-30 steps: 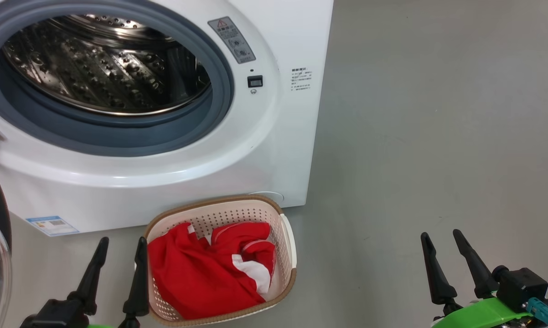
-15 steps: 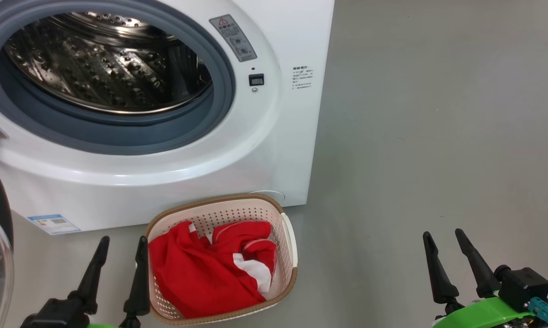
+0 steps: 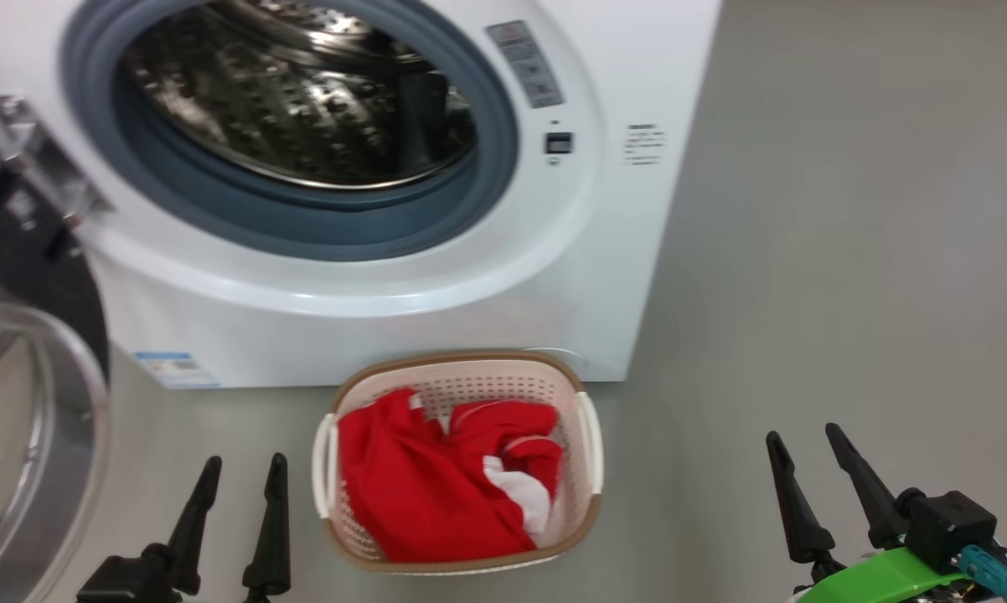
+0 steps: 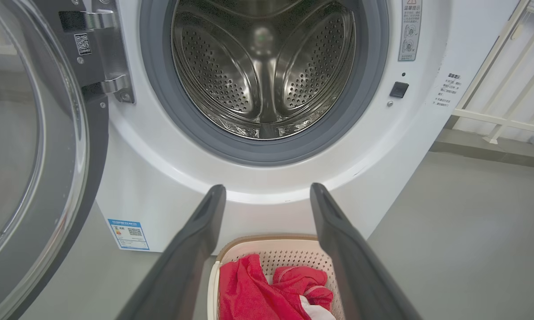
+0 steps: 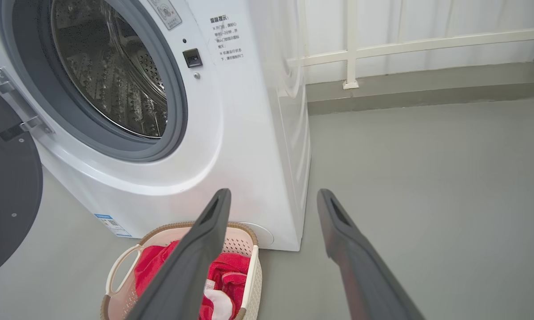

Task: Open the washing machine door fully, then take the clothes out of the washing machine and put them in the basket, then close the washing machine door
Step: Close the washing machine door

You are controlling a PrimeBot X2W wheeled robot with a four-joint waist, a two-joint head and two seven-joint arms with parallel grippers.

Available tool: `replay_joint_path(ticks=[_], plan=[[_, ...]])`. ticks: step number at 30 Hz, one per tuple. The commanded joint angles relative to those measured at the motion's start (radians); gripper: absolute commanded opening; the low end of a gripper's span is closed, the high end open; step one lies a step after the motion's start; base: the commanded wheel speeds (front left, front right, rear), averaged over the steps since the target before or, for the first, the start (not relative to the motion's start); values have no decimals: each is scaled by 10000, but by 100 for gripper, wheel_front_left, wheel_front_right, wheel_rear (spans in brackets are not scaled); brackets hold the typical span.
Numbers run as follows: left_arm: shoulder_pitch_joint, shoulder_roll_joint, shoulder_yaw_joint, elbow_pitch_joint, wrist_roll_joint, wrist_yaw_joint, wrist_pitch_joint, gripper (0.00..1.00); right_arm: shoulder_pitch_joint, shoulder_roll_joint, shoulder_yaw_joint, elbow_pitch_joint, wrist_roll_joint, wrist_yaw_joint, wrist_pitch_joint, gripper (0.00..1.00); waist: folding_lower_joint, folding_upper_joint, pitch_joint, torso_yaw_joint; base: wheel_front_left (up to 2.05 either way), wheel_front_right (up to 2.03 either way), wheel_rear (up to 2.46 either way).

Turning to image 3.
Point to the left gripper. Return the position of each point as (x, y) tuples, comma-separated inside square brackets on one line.
[(131, 582)]

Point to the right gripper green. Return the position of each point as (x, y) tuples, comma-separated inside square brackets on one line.
[(880, 582)]

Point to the red and white garment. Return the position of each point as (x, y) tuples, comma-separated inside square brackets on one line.
[(411, 494)]

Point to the black-rimmed glass washer door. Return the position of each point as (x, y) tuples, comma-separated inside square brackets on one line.
[(43, 469)]

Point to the white front-load washing machine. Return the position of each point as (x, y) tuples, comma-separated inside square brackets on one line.
[(386, 335)]

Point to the cream perforated basket brown rim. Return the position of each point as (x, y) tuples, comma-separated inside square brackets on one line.
[(470, 377)]

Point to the metal door hinge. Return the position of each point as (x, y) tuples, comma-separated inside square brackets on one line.
[(51, 176)]

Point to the stainless steel washer drum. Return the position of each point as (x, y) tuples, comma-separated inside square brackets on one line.
[(302, 92)]

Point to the blue energy label sticker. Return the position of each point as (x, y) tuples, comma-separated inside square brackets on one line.
[(175, 371)]

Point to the round filter cover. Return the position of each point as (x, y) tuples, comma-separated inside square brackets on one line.
[(562, 356)]

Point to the grey warning sticker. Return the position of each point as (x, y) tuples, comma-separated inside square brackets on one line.
[(524, 65)]

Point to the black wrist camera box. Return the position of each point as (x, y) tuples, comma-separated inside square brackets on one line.
[(952, 523)]

